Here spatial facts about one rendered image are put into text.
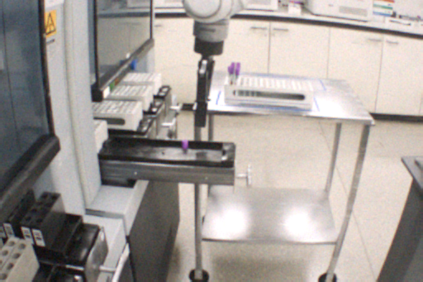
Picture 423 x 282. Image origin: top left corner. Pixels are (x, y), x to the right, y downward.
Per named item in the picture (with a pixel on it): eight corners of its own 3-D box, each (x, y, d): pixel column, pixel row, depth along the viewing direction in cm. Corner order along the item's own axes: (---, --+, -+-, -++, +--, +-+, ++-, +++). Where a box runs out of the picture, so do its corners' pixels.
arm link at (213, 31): (190, 16, 94) (187, 40, 96) (227, 21, 93) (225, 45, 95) (197, 13, 102) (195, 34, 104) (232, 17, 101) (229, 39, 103)
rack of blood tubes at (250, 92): (223, 102, 133) (224, 84, 131) (225, 93, 142) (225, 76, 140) (312, 108, 130) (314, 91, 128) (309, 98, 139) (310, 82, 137)
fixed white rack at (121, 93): (66, 111, 130) (64, 94, 127) (76, 101, 139) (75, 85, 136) (146, 114, 128) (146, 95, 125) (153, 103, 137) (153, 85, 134)
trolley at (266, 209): (187, 284, 161) (182, 107, 128) (201, 225, 203) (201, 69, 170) (336, 289, 154) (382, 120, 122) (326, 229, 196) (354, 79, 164)
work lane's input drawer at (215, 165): (4, 170, 103) (-3, 144, 100) (23, 150, 116) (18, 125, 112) (251, 194, 99) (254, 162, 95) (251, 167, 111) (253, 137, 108)
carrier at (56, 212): (59, 216, 72) (53, 191, 70) (67, 217, 72) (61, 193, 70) (38, 250, 62) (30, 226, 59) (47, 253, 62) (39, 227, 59)
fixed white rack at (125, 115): (49, 129, 116) (46, 111, 113) (60, 117, 125) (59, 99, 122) (135, 134, 114) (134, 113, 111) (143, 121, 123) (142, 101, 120)
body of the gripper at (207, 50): (198, 34, 104) (194, 67, 107) (191, 39, 96) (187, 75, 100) (226, 37, 103) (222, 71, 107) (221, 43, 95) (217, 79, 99)
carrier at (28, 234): (50, 214, 73) (44, 190, 70) (58, 216, 72) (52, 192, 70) (27, 248, 62) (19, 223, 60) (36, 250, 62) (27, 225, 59)
